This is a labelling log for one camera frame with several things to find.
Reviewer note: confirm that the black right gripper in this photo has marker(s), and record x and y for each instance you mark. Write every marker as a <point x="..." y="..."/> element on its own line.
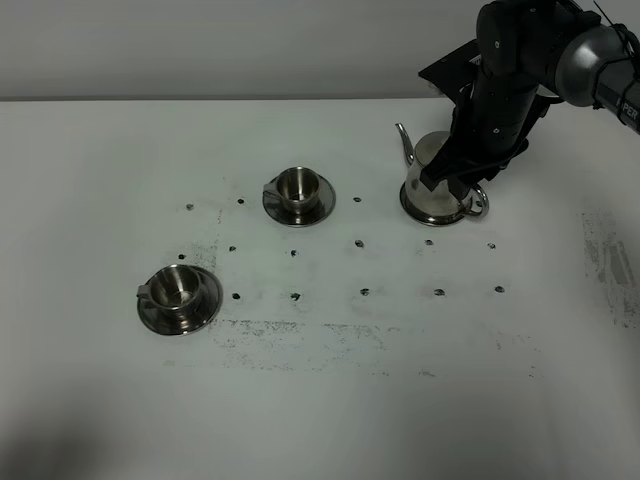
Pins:
<point x="486" y="131"/>

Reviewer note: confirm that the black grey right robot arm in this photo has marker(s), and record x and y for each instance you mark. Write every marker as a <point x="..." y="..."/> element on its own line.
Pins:
<point x="525" y="57"/>

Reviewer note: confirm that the steel saucer under teapot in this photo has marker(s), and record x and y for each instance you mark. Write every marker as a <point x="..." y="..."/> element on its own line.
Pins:
<point x="476" y="207"/>

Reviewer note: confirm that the far stainless steel saucer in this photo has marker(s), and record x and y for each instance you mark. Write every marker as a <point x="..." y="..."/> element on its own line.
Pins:
<point x="325" y="206"/>

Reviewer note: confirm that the stainless steel saucer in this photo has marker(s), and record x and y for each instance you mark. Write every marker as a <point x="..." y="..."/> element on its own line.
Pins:
<point x="183" y="324"/>
<point x="325" y="206"/>

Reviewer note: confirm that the far stainless steel teacup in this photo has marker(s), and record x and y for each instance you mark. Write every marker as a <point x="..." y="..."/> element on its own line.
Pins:
<point x="295" y="189"/>

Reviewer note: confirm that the stainless steel teacup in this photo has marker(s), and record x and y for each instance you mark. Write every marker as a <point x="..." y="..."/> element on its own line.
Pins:
<point x="174" y="289"/>
<point x="295" y="189"/>

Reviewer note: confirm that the near stainless steel saucer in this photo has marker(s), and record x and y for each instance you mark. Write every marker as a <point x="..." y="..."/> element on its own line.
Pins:
<point x="183" y="324"/>

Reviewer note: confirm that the near stainless steel teacup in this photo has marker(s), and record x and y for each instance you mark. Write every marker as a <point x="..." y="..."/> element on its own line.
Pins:
<point x="174" y="289"/>

